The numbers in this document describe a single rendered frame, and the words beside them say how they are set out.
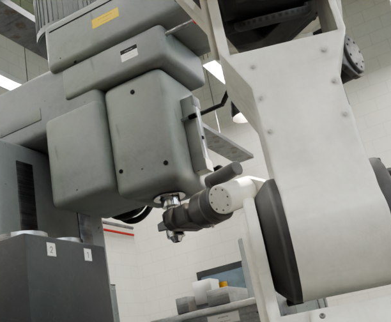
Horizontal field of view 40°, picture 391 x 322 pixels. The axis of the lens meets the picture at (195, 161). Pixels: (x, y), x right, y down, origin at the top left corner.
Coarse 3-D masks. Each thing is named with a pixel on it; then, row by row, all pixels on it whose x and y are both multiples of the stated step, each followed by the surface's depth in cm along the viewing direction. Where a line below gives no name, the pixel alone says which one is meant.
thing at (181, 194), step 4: (164, 192) 137; (168, 192) 137; (172, 192) 138; (176, 192) 138; (180, 192) 139; (184, 192) 140; (156, 196) 139; (160, 196) 138; (164, 196) 139; (180, 196) 142; (184, 196) 142; (156, 200) 141
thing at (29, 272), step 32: (0, 256) 84; (32, 256) 83; (64, 256) 91; (96, 256) 99; (0, 288) 83; (32, 288) 81; (64, 288) 88; (96, 288) 96; (0, 320) 81; (32, 320) 79; (64, 320) 86; (96, 320) 93
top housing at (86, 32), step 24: (120, 0) 147; (144, 0) 143; (168, 0) 139; (72, 24) 154; (96, 24) 149; (120, 24) 145; (144, 24) 142; (168, 24) 143; (192, 24) 145; (48, 48) 156; (72, 48) 152; (96, 48) 148; (192, 48) 156
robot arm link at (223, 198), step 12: (228, 168) 122; (240, 168) 123; (204, 180) 127; (216, 180) 125; (228, 180) 124; (240, 180) 123; (204, 192) 126; (216, 192) 119; (228, 192) 117; (240, 192) 120; (252, 192) 123; (204, 204) 125; (216, 204) 120; (228, 204) 117; (240, 204) 120; (216, 216) 124; (228, 216) 126
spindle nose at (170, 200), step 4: (168, 196) 139; (172, 196) 139; (176, 196) 140; (160, 200) 141; (164, 200) 139; (168, 200) 139; (172, 200) 139; (176, 200) 139; (164, 204) 139; (168, 204) 138; (172, 204) 139; (176, 204) 139; (164, 208) 141
